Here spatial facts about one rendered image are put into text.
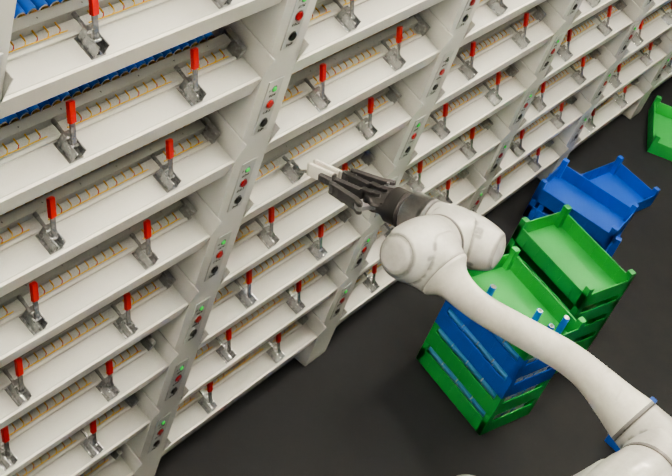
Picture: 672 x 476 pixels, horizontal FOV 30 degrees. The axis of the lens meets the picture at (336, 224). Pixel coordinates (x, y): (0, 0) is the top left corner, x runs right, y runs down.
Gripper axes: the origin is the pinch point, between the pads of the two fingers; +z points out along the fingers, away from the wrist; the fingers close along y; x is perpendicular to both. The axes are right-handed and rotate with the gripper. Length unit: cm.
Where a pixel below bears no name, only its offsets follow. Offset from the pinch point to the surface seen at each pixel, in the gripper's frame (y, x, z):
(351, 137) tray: 22.0, -3.8, 8.7
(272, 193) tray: -7.6, -4.7, 7.0
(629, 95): 244, -78, 28
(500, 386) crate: 65, -85, -20
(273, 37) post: -27.4, 40.1, -5.4
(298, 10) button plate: -23, 44, -7
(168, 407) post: -22, -60, 20
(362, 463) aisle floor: 29, -100, -2
